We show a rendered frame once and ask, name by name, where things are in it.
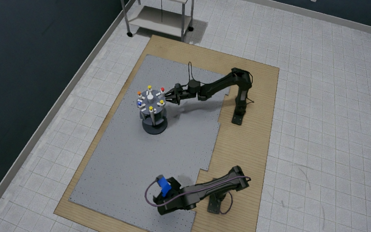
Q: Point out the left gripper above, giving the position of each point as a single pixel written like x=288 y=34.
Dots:
x=167 y=190

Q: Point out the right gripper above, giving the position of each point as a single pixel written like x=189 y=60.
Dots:
x=176 y=96

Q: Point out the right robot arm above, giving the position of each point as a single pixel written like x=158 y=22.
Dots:
x=204 y=92

